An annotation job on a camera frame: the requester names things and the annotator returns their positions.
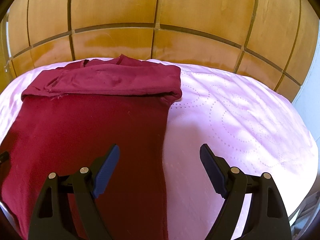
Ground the dark red small shirt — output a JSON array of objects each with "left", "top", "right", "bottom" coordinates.
[{"left": 1, "top": 55, "right": 182, "bottom": 239}]

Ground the pink dotted bedspread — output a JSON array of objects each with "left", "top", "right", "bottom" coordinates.
[{"left": 0, "top": 57, "right": 320, "bottom": 240}]

